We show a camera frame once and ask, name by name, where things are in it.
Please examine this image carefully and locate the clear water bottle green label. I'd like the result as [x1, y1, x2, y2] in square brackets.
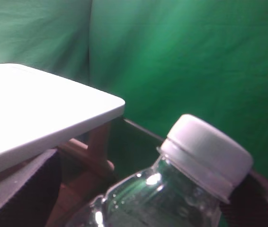
[67, 114, 253, 227]

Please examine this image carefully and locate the dark translucent drawer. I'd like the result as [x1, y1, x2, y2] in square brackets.
[46, 119, 268, 227]

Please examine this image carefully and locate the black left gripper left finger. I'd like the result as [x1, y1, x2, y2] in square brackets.
[0, 149, 61, 227]

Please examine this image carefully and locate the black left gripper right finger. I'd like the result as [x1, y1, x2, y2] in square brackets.
[220, 174, 268, 227]

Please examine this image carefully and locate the white drawer cabinet frame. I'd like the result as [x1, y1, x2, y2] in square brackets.
[0, 63, 125, 172]

